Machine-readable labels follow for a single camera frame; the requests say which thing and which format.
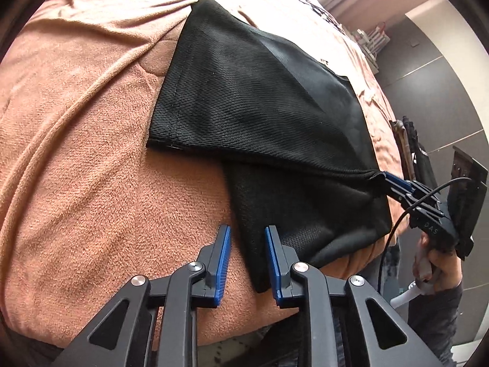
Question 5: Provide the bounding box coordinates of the stack of dark folded clothes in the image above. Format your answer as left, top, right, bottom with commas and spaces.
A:
389, 117, 438, 188

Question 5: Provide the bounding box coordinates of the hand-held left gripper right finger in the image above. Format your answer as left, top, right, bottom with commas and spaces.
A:
265, 225, 430, 367

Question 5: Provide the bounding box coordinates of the person's right hand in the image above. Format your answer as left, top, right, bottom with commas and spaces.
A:
414, 234, 463, 295

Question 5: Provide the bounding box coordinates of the brown blanket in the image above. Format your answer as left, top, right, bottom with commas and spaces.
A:
0, 0, 402, 347

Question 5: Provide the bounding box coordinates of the black sleeveless vest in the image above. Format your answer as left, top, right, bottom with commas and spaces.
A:
146, 0, 393, 294

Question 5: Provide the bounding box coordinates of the white tube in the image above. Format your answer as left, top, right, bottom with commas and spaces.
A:
390, 283, 421, 306

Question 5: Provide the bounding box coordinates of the person's right forearm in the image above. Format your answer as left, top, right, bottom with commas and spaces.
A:
409, 279, 465, 367

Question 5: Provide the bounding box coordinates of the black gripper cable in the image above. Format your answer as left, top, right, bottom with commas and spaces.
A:
378, 177, 474, 295

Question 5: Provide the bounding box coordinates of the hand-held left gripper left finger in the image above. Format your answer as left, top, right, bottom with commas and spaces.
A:
50, 225, 232, 367

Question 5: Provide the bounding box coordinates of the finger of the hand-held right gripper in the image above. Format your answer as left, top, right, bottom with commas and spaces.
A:
388, 190, 443, 221
382, 171, 443, 204

